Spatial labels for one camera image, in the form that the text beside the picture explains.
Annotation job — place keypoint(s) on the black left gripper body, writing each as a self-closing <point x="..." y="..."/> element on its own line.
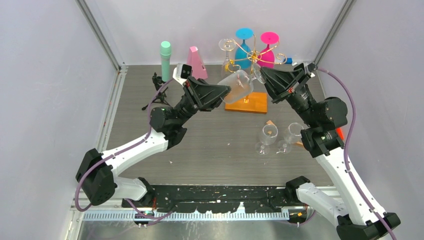
<point x="192" y="95"/>

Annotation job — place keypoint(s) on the clear ribbed tumbler glass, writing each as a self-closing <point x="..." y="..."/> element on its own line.
<point x="241" y="84"/>

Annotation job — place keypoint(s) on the black mini tripod stand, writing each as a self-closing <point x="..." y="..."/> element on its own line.
<point x="160" y="98"/>

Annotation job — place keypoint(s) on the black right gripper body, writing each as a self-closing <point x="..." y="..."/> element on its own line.
<point x="303" y="80"/>

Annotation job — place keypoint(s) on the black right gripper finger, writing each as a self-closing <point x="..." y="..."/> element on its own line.
<point x="275" y="90"/>
<point x="292" y="79"/>

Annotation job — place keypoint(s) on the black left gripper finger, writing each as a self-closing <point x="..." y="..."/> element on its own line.
<point x="199" y="87"/>
<point x="208" y="102"/>

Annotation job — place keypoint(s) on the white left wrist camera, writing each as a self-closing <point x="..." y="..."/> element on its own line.
<point x="181" y="73"/>

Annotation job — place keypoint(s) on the red block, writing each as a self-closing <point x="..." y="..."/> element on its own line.
<point x="340" y="133"/>

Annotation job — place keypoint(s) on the small wooden arch block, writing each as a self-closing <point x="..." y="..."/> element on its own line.
<point x="298" y="143"/>

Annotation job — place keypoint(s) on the clear wine glass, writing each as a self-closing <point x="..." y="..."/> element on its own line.
<point x="267" y="137"/>
<point x="291" y="135"/>

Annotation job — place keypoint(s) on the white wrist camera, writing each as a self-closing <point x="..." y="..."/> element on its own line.
<point x="310" y="69"/>
<point x="181" y="73"/>

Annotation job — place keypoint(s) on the blue wine glass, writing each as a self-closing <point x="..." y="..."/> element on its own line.
<point x="241" y="53"/>

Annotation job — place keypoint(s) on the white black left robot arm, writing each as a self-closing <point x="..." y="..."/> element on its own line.
<point x="99" y="173"/>

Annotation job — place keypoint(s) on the mint green microphone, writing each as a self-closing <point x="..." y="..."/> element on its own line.
<point x="165" y="54"/>

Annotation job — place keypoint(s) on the pink metronome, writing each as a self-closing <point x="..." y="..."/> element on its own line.
<point x="195" y="60"/>

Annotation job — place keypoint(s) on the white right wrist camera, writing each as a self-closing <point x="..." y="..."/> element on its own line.
<point x="310" y="69"/>

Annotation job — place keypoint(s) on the gold wire wine glass rack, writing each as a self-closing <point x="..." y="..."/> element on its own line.
<point x="258" y="103"/>

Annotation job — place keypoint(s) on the clear flute glass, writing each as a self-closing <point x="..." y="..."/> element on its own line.
<point x="228" y="66"/>

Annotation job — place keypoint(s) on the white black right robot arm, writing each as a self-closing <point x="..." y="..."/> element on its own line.
<point x="358" y="216"/>

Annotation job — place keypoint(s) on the pink wine glass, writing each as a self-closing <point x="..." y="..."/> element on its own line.
<point x="267" y="57"/>

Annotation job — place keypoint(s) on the black base bar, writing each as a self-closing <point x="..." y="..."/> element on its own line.
<point x="218" y="199"/>

